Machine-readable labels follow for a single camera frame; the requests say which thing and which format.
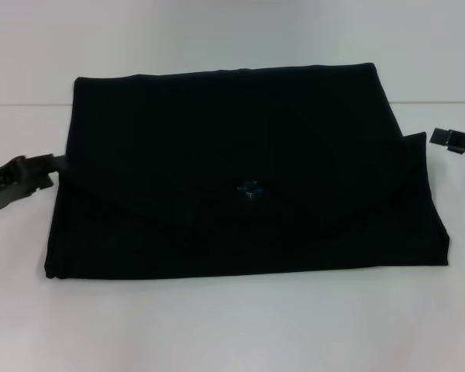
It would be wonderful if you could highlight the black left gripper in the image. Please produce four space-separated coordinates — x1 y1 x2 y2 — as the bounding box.
0 153 68 213

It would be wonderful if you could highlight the black shirt with FREE print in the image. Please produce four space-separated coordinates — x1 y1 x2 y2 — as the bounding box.
44 61 450 281

